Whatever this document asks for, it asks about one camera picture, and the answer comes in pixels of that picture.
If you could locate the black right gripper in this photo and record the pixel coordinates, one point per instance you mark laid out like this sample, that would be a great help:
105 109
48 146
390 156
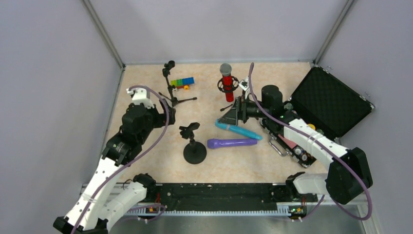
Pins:
243 109

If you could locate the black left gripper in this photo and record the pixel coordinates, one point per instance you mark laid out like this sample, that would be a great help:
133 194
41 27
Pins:
166 110

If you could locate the purple toy microphone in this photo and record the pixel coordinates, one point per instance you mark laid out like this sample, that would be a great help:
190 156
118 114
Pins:
223 143

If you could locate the black shock-mount tripod stand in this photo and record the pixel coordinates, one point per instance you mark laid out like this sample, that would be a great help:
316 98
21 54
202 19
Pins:
235 85

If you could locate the red glitter microphone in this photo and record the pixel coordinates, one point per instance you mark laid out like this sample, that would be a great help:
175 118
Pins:
225 70

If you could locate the black round-base mic stand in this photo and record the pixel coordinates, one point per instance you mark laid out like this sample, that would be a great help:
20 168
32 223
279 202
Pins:
194 152

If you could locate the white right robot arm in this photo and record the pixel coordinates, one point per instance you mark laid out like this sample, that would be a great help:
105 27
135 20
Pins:
348 174

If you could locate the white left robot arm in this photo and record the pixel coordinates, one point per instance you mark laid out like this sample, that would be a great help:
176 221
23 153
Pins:
142 130

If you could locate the black tripod mic stand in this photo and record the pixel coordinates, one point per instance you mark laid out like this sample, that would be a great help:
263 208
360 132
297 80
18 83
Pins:
166 72

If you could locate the teal toy microphone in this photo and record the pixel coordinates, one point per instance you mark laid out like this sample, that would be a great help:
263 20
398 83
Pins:
238 130

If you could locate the colourful toy brick block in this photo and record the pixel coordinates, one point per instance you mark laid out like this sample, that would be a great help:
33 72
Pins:
183 83

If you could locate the black poker chip case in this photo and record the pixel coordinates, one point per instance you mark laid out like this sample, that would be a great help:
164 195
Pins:
323 101

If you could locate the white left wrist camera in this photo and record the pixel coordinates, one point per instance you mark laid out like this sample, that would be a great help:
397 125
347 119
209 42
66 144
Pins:
140 96

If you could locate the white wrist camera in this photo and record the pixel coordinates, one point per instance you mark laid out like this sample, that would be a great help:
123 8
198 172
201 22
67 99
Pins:
244 84
140 96

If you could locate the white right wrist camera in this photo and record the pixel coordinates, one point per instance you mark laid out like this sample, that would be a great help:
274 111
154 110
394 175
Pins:
244 84

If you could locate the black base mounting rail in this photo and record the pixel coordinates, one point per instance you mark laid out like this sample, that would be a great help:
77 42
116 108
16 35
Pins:
226 197

